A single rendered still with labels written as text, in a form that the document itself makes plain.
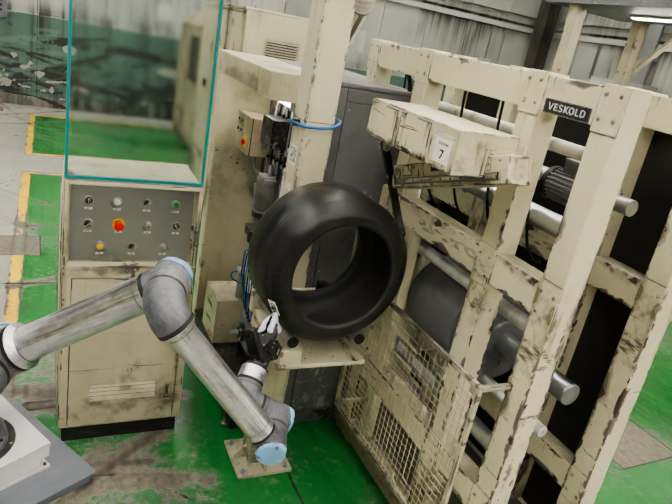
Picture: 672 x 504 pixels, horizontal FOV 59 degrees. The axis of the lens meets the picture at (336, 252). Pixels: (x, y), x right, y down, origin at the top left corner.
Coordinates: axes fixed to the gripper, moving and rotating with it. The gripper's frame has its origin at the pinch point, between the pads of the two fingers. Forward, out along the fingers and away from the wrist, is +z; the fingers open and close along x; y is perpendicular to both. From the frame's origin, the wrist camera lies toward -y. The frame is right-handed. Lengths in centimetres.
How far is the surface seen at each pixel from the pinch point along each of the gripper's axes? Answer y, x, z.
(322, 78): -37, 9, 82
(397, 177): 8, 26, 73
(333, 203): -18.3, 20.8, 34.3
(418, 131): -23, 47, 61
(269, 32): 64, -174, 328
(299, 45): 88, -159, 339
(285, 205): -19.7, 2.1, 33.5
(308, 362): 30.7, 0.3, -1.6
